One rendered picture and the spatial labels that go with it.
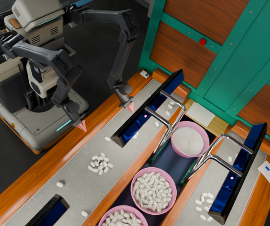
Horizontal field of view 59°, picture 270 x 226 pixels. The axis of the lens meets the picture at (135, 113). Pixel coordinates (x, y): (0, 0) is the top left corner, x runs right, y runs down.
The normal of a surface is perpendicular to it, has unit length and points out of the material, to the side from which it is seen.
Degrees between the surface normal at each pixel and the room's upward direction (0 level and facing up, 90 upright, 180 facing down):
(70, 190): 0
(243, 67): 90
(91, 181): 0
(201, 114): 0
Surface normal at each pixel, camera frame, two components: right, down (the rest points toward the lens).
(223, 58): -0.59, 0.61
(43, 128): 0.17, -0.55
